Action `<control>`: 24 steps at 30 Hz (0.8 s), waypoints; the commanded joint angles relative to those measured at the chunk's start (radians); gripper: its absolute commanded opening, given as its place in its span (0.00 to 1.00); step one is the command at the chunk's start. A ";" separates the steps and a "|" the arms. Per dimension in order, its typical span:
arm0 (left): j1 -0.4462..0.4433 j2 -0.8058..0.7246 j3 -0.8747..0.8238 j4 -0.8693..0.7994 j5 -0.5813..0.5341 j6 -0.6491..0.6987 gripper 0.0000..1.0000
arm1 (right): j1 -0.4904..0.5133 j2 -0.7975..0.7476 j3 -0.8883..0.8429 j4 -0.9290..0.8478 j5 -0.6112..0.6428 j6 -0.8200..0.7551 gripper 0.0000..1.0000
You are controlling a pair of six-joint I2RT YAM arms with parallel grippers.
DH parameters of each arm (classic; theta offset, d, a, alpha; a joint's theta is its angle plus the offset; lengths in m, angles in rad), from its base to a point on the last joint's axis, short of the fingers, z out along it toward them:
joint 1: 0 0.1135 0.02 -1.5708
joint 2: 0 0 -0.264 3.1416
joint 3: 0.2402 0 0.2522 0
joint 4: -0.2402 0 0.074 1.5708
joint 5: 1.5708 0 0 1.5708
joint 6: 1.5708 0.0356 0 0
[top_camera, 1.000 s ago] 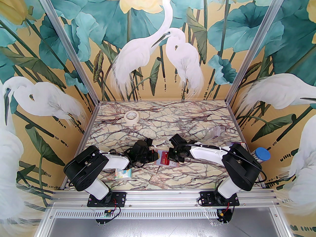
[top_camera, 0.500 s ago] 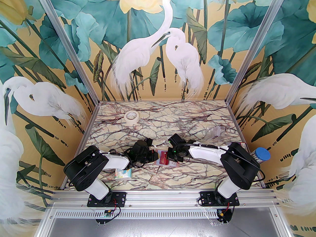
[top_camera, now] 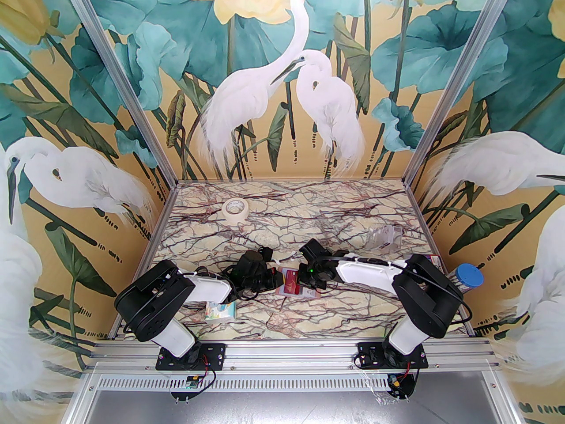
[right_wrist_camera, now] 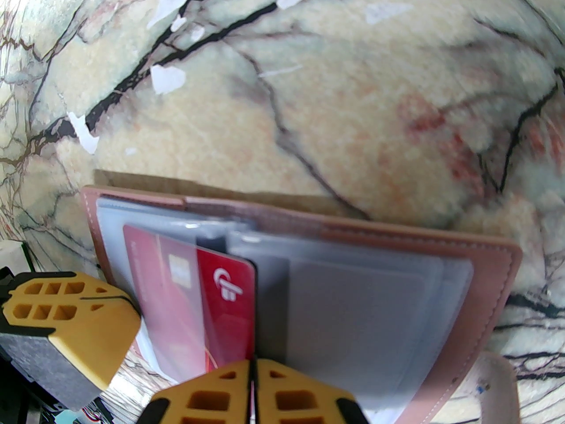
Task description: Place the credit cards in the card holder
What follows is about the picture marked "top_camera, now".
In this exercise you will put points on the pink card holder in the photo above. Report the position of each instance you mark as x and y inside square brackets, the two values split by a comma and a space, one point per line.
[314, 293]

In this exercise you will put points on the red VIP card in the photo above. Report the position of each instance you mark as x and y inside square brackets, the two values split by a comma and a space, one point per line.
[289, 286]

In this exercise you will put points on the clear plastic card box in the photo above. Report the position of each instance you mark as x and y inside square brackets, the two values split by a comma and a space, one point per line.
[383, 237]

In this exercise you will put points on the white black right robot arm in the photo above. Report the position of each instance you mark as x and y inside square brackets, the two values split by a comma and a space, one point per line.
[426, 294]

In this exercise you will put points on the cartoon print tissue pack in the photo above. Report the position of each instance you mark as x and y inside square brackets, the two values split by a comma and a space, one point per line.
[220, 312]

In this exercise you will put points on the cream masking tape roll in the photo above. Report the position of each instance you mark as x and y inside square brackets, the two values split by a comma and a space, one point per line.
[235, 219]

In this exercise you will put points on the vented aluminium strip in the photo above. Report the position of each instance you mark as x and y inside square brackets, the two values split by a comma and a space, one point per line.
[287, 383]

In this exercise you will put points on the colourful marker pen box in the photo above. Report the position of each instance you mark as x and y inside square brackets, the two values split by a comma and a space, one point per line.
[437, 262]

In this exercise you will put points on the grey sheet metal panel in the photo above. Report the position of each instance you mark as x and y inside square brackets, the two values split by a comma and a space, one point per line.
[287, 409]

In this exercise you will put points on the blue lidded clear tube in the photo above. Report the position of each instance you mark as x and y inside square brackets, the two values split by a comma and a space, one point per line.
[470, 275]

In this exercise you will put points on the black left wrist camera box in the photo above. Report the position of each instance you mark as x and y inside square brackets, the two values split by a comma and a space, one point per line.
[251, 262]

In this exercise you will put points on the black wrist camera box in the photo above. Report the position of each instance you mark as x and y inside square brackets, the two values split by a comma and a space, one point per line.
[315, 251]
[251, 262]

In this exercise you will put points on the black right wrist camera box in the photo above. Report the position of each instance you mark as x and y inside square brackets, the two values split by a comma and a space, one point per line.
[315, 251]

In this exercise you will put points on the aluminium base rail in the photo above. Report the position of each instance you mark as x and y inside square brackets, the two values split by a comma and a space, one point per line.
[287, 356]

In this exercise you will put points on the short aluminium table edge rail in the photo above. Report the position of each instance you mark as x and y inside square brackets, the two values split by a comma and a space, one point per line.
[291, 181]

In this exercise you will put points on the aluminium frame post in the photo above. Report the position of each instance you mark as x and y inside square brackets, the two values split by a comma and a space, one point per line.
[457, 77]
[122, 77]

